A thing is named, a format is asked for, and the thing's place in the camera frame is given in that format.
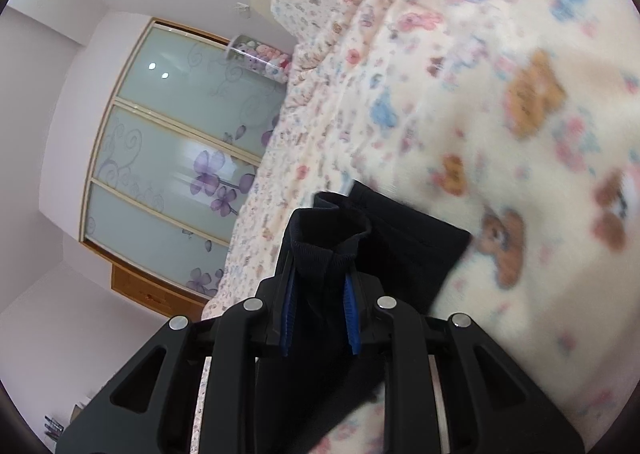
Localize bed with bear-print sheet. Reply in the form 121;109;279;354
192;0;640;454

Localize sliding glass wardrobe doors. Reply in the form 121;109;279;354
79;18;293;320

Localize black pants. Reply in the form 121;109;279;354
252;180;473;454

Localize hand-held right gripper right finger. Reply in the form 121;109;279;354
343;270;587;454

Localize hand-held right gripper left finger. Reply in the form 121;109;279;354
55;261;301;454

